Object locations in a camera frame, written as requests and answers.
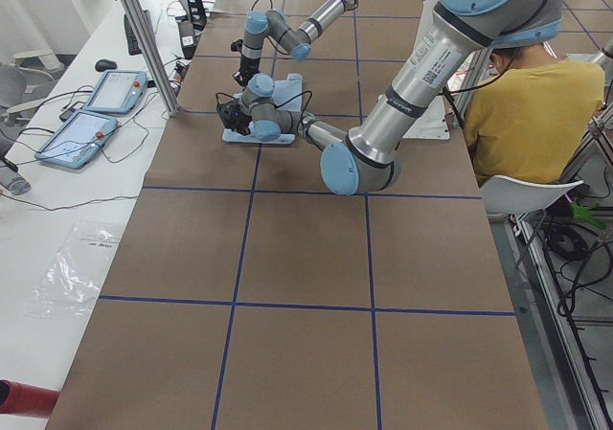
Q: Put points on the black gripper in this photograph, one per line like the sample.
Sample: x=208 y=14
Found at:
x=238 y=118
x=246 y=67

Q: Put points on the light blue striped shirt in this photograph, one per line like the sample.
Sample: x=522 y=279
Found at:
x=287 y=95

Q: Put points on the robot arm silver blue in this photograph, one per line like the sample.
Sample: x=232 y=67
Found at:
x=273 y=23
x=364 y=159

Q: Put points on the upper teach pendant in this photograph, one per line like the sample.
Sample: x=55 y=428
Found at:
x=117 y=92

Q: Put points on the teach pendant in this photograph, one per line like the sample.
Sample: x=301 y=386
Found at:
x=117 y=92
x=78 y=140

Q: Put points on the black keyboard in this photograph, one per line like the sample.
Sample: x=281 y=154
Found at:
x=130 y=35

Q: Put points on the black computer mouse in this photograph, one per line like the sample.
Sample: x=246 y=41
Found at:
x=104 y=64

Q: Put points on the lower teach pendant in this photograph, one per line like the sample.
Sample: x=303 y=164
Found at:
x=78 y=140

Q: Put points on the clear plastic bag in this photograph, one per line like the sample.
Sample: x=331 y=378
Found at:
x=73 y=282

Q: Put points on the person in yellow shirt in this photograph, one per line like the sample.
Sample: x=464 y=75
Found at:
x=528 y=123

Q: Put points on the white plastic chair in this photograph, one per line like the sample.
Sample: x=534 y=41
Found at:
x=503 y=195

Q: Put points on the red cylinder object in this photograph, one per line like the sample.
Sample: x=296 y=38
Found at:
x=27 y=400

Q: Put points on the aluminium frame post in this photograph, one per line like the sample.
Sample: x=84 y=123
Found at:
x=148 y=46

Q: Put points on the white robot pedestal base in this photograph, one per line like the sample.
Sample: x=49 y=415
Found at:
x=432 y=125

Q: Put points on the green handled tool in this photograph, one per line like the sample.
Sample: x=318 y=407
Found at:
x=583 y=213

